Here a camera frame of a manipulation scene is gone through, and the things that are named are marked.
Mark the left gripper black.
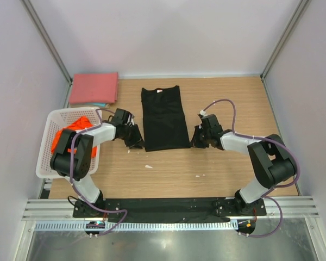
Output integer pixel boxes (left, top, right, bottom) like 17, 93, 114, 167
120, 124, 146, 150

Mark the black t-shirt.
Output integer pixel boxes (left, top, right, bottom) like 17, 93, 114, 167
141, 85, 190, 152

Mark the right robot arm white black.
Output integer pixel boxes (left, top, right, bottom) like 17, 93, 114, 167
190, 114, 299, 215

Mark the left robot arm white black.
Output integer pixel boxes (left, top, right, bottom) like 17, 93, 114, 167
50, 108, 144, 218

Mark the folded teal t-shirt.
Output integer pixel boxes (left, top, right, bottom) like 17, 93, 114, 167
93, 103, 111, 108

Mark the orange t-shirt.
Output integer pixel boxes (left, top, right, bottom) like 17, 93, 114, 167
51, 116, 94, 154

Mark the folded pink t-shirt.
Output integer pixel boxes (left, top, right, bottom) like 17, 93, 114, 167
69, 72, 118, 105

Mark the white plastic basket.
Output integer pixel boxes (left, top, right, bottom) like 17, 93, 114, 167
36, 107, 100, 179

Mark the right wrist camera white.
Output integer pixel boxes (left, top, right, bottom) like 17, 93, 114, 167
198, 110, 208, 118

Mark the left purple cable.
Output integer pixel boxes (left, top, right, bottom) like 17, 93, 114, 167
29, 108, 129, 251

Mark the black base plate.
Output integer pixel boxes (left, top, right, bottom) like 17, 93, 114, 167
68, 196, 267, 223

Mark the white slotted cable duct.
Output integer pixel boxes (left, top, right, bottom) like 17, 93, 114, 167
35, 220, 238, 232

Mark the aluminium frame rail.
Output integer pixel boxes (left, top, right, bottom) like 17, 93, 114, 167
21, 197, 82, 221

